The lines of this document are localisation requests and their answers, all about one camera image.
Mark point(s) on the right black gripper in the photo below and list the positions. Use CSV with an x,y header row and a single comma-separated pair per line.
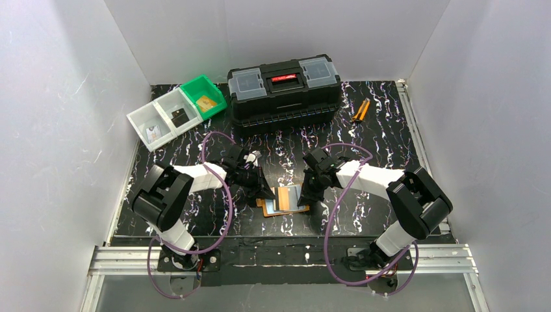
x,y
312,180

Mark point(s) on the left white plastic bin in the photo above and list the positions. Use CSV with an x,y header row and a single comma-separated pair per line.
x,y
148,116

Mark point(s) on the black credit card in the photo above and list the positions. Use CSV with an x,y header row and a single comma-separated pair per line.
x,y
179,117

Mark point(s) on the white credit card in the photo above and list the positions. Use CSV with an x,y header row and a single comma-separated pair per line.
x,y
153,133

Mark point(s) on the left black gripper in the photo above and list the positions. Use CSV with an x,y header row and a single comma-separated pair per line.
x,y
253,181

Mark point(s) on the orange utility knife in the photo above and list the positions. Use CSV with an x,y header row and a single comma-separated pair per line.
x,y
362,111

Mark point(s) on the middle white plastic bin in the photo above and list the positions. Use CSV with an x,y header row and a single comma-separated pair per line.
x,y
175,100

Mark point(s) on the aluminium frame rail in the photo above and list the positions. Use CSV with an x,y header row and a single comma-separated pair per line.
x,y
277,263

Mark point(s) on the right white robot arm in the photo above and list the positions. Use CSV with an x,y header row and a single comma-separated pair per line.
x,y
419,204

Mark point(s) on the orange card holder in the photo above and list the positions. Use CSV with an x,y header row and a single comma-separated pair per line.
x,y
268,205

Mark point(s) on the black toolbox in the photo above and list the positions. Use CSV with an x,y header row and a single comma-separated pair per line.
x,y
291,93

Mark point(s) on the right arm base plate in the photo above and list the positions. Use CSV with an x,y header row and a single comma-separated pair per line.
x,y
358,259

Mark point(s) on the gold credit card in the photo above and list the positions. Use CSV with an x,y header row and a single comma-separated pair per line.
x,y
205,104

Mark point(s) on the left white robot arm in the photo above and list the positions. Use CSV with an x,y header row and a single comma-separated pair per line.
x,y
161,198

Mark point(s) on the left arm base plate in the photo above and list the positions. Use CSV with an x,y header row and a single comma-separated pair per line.
x,y
170,261

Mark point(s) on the green plastic bin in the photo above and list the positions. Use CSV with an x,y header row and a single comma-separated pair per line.
x,y
203,86

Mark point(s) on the white plastic bin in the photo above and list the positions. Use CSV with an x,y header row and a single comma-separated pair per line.
x,y
175,100
148,116

